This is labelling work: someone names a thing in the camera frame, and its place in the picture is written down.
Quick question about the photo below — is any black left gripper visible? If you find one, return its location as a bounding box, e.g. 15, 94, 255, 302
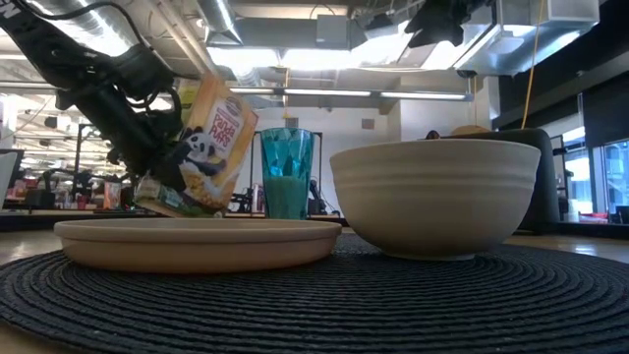
56, 83, 196, 194

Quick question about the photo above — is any Panda Puffs cereal box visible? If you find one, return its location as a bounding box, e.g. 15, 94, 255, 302
133, 72, 260, 219

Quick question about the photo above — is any teal faceted glass tumbler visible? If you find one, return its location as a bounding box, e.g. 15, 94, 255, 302
258, 127, 316, 221

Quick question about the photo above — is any bagel half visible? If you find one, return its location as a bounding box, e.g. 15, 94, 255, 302
450, 124, 492, 138

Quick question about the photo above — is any cream ceramic plate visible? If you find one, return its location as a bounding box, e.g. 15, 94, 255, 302
52, 217, 344, 275

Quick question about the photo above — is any white monitor back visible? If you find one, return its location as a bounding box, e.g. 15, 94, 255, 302
0, 149, 25, 210

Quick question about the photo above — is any dark round woven placemat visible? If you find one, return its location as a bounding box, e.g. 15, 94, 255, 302
0, 233, 629, 354

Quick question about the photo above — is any cream ceramic bowl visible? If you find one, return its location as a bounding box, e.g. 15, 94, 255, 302
328, 138, 543, 262

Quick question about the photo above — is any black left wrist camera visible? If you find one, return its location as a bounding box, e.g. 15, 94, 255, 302
113, 43, 176, 102

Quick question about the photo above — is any black aluminium table frame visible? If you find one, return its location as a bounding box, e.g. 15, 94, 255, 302
0, 208, 629, 242

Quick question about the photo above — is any round silver ventilation duct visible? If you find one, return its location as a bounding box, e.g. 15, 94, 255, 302
196, 0, 245, 45

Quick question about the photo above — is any silver ceiling duct box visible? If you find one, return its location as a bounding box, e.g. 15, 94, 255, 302
451, 0, 601, 78

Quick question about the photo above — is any yellow hanging cable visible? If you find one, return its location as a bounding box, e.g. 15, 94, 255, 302
520, 0, 547, 130

